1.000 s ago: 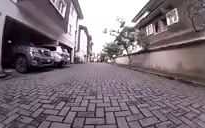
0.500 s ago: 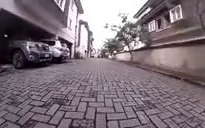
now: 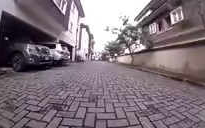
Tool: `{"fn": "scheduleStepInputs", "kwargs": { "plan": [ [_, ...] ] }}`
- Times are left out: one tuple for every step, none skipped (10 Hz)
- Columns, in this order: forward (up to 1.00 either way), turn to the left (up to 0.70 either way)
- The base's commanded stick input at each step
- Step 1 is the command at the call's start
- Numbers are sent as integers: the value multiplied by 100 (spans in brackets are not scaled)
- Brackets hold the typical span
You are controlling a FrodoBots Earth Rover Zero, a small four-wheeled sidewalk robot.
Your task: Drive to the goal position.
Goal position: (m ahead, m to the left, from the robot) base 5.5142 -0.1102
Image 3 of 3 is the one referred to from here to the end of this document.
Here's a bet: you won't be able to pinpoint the brown building with white windows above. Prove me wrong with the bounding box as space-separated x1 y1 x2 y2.
133 0 205 49

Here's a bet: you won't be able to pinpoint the building with open garage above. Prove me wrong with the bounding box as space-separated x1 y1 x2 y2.
0 0 87 73

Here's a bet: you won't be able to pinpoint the large thin tree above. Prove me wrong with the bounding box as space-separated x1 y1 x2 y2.
104 14 155 64

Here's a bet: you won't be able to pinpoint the grey kerb strip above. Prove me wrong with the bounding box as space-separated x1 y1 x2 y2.
114 61 205 89

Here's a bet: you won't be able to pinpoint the grey brick paved road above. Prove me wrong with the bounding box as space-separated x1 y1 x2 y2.
0 59 205 128

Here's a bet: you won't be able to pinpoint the silver white car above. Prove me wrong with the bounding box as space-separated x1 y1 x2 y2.
39 41 72 67

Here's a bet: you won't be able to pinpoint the tall narrow building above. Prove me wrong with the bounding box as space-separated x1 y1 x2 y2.
77 23 96 62

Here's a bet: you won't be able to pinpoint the long grey wall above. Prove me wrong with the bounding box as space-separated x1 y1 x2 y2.
115 39 205 84

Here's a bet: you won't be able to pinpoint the small green tree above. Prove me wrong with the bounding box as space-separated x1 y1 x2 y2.
101 39 125 63

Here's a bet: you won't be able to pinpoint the dark grey car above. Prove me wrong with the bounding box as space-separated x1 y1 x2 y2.
6 40 55 73

